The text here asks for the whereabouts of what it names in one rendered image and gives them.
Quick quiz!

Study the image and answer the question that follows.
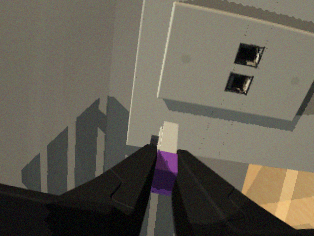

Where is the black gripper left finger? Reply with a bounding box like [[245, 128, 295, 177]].
[[0, 145, 157, 236]]

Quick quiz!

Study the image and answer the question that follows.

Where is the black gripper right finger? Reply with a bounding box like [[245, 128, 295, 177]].
[[172, 149, 314, 236]]

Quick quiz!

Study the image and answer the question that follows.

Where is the grey panel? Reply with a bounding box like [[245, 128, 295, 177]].
[[128, 0, 314, 173]]

